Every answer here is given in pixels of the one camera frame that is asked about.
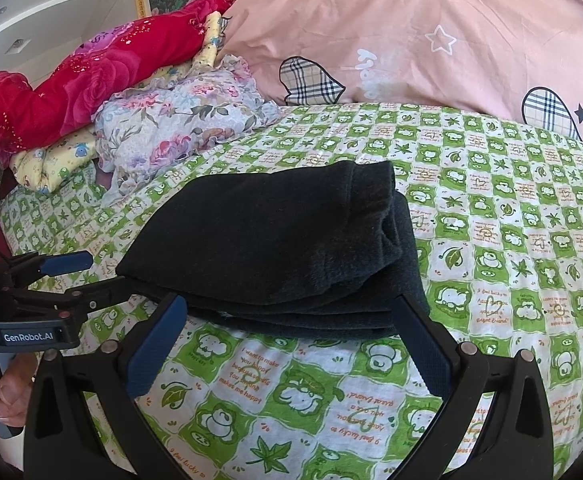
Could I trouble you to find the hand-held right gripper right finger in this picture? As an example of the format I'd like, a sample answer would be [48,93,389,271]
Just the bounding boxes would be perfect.
[393,291,555,480]

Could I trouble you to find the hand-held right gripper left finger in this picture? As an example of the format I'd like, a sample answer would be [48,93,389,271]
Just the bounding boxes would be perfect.
[22,293,189,480]

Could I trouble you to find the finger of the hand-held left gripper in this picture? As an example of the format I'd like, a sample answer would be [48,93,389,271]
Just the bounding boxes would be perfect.
[14,276,134,322]
[7,251,94,282]

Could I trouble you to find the black pants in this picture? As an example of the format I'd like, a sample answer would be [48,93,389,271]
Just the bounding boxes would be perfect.
[115,160,431,346]

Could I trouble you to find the person's left hand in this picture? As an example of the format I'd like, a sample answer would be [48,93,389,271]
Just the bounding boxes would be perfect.
[0,354,38,442]

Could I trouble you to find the yellow printed blanket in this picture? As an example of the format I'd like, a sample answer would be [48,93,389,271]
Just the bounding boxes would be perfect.
[8,10,224,195]

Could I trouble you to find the green checkered bed sheet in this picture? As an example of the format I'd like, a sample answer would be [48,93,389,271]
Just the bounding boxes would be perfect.
[0,102,583,480]

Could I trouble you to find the floral pillow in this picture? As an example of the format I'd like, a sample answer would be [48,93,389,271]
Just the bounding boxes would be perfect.
[94,55,283,206]

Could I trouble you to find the red rose blanket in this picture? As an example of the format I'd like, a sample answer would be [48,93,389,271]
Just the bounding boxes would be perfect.
[0,0,234,166]

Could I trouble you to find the pink quilt with plaid hearts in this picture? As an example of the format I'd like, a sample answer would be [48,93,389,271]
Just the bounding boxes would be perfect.
[214,0,583,148]

